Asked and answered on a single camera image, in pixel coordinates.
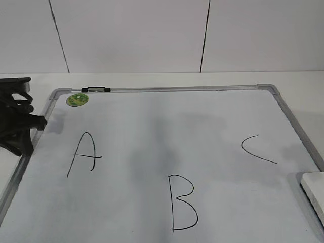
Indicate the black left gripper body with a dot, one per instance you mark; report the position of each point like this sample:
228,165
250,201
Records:
15,110

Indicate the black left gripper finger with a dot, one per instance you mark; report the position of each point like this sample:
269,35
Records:
36,122
18,143

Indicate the white whiteboard eraser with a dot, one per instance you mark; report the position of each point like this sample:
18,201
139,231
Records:
312,183

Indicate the round green magnet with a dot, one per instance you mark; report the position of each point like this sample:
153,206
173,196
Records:
77,100

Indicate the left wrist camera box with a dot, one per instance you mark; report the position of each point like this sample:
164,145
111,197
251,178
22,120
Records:
15,85

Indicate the white board with grey frame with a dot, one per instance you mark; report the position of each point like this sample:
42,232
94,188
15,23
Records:
197,164

